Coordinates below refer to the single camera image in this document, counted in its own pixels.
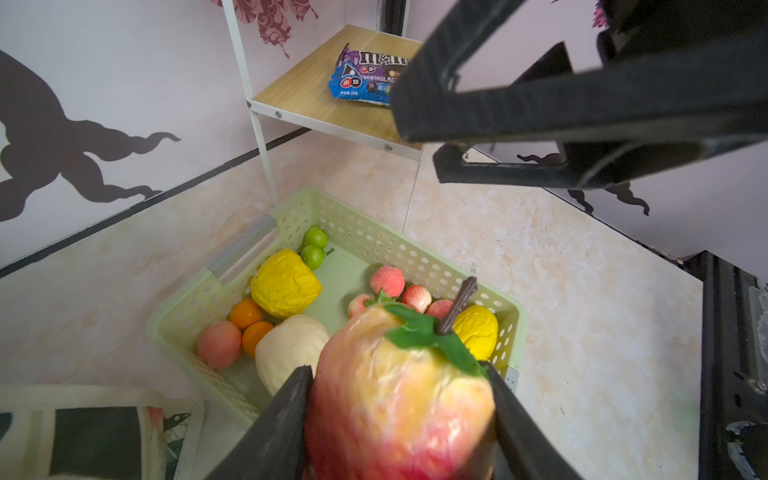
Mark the pink peach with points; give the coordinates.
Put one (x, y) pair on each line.
(219, 345)

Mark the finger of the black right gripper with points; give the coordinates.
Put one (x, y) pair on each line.
(718, 89)
(587, 165)

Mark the small orange tomato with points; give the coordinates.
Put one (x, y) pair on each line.
(245, 313)
(253, 335)

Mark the blue dark candy bag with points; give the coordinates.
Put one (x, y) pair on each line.
(365, 76)

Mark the light green plastic basket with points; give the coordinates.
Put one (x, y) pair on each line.
(358, 243)

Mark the small red cherry fruit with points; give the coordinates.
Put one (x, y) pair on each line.
(388, 280)

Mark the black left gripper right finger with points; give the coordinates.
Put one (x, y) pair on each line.
(522, 451)

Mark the small green grape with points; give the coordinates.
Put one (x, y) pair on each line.
(316, 236)
(313, 256)

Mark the red apple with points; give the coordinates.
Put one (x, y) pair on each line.
(397, 395)

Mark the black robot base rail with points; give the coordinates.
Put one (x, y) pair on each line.
(733, 394)

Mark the white garlic bulb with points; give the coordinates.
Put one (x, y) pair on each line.
(297, 341)

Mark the white wooden two-tier shelf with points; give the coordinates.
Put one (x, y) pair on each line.
(302, 97)

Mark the yellow crumpled lemon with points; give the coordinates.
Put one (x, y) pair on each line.
(285, 286)

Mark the beige canvas grocery bag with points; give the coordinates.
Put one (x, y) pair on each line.
(96, 432)

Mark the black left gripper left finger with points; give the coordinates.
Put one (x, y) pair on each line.
(274, 446)

